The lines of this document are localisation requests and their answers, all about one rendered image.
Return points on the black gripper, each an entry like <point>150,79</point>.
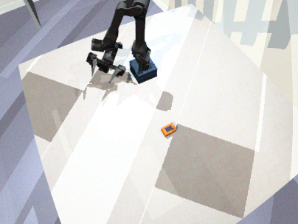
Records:
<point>108,60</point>

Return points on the orange block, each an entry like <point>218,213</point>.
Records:
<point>168,129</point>

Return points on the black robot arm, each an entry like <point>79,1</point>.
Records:
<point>139,50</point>

